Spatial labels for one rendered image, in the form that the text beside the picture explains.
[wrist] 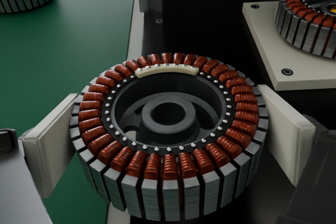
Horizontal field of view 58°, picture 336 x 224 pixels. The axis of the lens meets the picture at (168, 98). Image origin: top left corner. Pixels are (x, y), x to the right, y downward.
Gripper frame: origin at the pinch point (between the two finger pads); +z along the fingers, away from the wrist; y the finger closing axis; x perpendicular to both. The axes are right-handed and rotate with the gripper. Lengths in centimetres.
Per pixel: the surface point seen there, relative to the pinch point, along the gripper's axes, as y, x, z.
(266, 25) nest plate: 11.0, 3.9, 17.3
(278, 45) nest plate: 11.2, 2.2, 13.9
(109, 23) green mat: -7.8, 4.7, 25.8
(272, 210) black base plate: 6.3, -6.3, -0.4
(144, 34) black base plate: -2.5, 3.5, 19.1
